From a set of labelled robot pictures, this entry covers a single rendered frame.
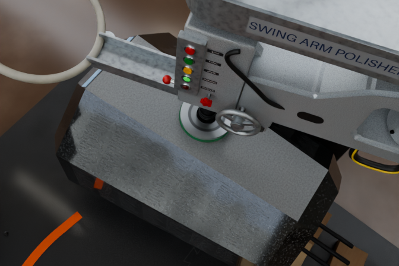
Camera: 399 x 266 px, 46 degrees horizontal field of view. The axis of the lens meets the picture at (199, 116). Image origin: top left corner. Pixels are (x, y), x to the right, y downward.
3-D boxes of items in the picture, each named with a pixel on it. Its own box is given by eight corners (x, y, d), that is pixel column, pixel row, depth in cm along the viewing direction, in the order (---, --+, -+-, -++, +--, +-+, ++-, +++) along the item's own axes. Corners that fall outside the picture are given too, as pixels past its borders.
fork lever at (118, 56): (279, 91, 174) (283, 84, 170) (266, 136, 166) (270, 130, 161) (104, 31, 177) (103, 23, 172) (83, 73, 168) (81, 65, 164)
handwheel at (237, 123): (262, 117, 161) (271, 97, 148) (254, 143, 157) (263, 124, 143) (220, 104, 162) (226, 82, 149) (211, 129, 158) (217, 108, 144)
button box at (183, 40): (199, 89, 152) (208, 38, 126) (196, 97, 150) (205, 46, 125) (176, 82, 152) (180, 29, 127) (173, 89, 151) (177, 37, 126)
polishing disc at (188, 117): (213, 150, 182) (213, 149, 181) (169, 120, 186) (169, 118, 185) (243, 111, 190) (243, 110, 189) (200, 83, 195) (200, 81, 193)
